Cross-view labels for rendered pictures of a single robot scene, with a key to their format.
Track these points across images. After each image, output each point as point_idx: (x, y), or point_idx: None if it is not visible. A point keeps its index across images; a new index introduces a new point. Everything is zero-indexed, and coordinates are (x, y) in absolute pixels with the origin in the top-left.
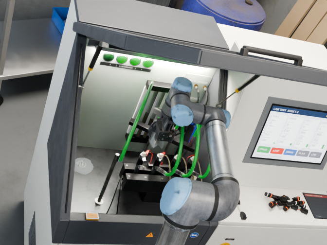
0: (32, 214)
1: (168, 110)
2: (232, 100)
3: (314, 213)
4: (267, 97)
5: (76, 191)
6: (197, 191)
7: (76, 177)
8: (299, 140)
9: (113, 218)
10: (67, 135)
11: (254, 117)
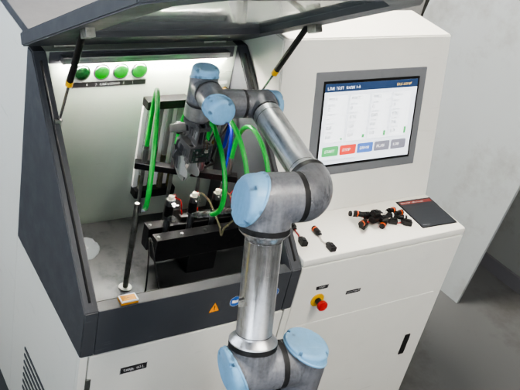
0: (21, 356)
1: (194, 114)
2: None
3: (420, 222)
4: (316, 75)
5: None
6: (278, 182)
7: None
8: (371, 127)
9: (158, 295)
10: (59, 193)
11: (306, 107)
